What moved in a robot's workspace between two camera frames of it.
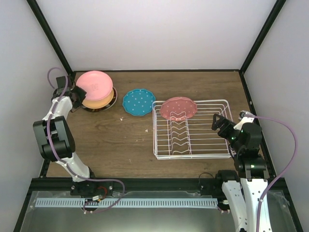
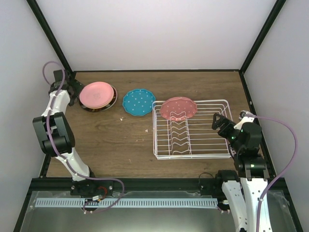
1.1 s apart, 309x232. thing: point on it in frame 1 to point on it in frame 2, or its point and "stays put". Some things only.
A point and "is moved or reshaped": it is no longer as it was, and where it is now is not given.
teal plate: [139, 102] stays put
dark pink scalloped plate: [178, 108] stays put
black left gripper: [82, 93] to [78, 87]
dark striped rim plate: [115, 94] stays put
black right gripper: [228, 124] stays put
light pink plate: [96, 84] is moved or reshaped
